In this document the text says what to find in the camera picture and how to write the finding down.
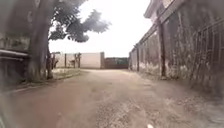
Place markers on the brown dirt road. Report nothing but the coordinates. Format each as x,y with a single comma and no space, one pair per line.
110,96

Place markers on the building behind wall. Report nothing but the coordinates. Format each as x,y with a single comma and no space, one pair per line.
154,9

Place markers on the dark red gate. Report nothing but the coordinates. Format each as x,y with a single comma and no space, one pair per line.
116,62

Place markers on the pale boundary wall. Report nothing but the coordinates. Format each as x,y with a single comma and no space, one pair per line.
90,60

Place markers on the grey structure beside tree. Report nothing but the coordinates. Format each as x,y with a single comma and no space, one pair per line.
11,60

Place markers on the long wall with pillars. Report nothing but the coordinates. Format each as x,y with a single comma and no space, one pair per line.
180,46

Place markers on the robot's own part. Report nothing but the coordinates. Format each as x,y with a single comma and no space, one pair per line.
150,126

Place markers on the pale raised verge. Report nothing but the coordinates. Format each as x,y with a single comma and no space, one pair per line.
65,72

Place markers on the large tree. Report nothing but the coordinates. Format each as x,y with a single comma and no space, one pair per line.
39,50

